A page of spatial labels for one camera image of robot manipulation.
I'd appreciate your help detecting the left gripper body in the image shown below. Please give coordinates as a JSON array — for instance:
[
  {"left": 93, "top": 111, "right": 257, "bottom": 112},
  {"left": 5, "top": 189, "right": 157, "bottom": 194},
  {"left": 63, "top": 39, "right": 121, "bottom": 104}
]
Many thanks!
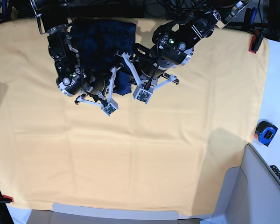
[{"left": 133, "top": 43, "right": 168, "bottom": 86}]

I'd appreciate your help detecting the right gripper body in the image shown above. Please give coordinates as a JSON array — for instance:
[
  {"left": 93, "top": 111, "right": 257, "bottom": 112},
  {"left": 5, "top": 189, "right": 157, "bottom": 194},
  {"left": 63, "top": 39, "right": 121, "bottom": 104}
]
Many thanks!
[{"left": 80, "top": 72, "right": 117, "bottom": 100}]

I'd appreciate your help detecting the blue long-sleeve T-shirt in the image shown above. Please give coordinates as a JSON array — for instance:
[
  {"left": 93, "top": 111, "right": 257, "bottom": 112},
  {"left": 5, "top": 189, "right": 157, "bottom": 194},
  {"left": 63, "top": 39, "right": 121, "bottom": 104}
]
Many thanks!
[{"left": 70, "top": 18, "right": 136, "bottom": 82}]

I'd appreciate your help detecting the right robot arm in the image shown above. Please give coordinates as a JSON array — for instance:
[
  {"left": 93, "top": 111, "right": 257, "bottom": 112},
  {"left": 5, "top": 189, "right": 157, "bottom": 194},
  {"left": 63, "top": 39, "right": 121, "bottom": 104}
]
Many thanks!
[{"left": 30, "top": 0, "right": 112, "bottom": 105}]

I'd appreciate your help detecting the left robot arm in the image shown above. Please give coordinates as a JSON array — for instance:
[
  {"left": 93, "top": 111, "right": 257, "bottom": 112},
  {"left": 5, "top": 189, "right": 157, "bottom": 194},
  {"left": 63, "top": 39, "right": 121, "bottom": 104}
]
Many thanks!
[{"left": 133, "top": 0, "right": 249, "bottom": 88}]

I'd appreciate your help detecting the yellow table cloth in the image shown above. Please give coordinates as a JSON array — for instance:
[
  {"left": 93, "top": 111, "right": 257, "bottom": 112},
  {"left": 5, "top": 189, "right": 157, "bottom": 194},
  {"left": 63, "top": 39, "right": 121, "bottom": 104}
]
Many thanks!
[{"left": 0, "top": 19, "right": 269, "bottom": 216}]

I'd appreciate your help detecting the red clamp top right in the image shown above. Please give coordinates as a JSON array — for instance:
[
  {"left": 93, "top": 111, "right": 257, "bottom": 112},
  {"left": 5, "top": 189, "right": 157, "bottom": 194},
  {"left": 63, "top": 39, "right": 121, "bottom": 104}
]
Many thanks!
[{"left": 249, "top": 29, "right": 266, "bottom": 54}]

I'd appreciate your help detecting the red clamp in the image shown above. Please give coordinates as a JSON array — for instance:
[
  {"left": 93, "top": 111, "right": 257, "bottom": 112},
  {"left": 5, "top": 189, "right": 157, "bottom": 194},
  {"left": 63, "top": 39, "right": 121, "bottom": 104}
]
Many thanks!
[
  {"left": 0, "top": 195, "right": 14, "bottom": 203},
  {"left": 249, "top": 29, "right": 266, "bottom": 54}
]

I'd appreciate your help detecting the white cardboard box bottom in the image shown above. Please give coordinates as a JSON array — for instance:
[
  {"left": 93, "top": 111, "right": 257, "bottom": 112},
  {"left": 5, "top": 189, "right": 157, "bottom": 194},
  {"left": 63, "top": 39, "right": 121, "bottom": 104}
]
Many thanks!
[{"left": 27, "top": 203, "right": 203, "bottom": 224}]

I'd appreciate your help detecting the white cardboard box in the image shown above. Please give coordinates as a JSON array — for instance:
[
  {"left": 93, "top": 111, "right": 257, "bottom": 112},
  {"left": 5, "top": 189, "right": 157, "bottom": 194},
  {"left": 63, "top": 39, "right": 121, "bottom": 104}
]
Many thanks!
[
  {"left": 210, "top": 144, "right": 280, "bottom": 224},
  {"left": 27, "top": 203, "right": 203, "bottom": 224}
]

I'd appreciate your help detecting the blue black tape measure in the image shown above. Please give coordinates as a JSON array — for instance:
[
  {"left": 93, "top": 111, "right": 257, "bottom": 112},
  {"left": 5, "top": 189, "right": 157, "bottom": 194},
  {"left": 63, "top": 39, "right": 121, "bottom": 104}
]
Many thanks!
[{"left": 254, "top": 119, "right": 278, "bottom": 147}]

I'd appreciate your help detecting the red clamp bottom left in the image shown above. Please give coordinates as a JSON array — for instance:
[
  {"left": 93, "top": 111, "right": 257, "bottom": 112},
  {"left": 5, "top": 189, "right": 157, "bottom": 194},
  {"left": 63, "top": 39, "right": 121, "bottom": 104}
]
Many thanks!
[{"left": 0, "top": 195, "right": 14, "bottom": 203}]

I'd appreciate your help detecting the white cardboard box right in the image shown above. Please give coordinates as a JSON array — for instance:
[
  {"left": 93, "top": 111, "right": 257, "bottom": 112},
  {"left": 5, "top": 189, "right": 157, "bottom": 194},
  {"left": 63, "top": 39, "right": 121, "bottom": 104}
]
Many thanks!
[{"left": 210, "top": 144, "right": 280, "bottom": 224}]

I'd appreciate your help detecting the black perforated object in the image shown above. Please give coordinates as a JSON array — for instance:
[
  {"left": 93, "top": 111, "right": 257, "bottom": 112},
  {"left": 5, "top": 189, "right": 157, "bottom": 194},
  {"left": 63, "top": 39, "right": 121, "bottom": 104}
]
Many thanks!
[{"left": 270, "top": 165, "right": 280, "bottom": 180}]

